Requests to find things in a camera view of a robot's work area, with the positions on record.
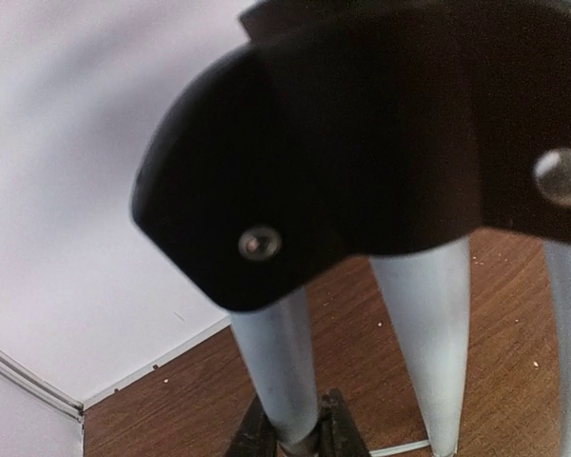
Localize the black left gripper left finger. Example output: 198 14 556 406
226 397 277 457

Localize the white folding music stand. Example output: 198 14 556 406
131 1 571 456

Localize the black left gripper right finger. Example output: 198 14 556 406
318 388 370 457

